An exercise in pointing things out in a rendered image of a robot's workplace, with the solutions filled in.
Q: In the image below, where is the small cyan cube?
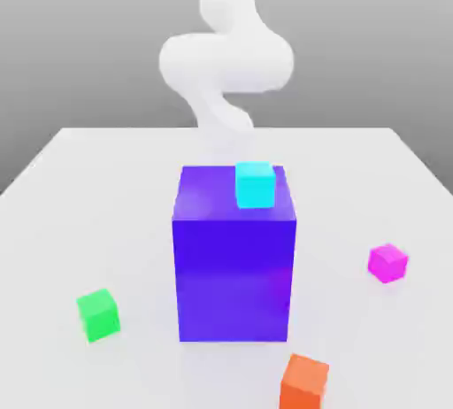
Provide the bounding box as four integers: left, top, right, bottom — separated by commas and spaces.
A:
234, 161, 277, 210

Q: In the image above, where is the small magenta cube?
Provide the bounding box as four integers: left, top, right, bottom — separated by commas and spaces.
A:
366, 243, 410, 285

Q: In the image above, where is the small green cube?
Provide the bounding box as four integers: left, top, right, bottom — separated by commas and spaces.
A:
75, 288, 122, 343

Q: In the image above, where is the small orange cube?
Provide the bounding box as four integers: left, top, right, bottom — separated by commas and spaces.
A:
278, 352, 331, 409

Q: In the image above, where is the large purple box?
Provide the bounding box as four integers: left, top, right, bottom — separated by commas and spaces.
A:
171, 164, 297, 343

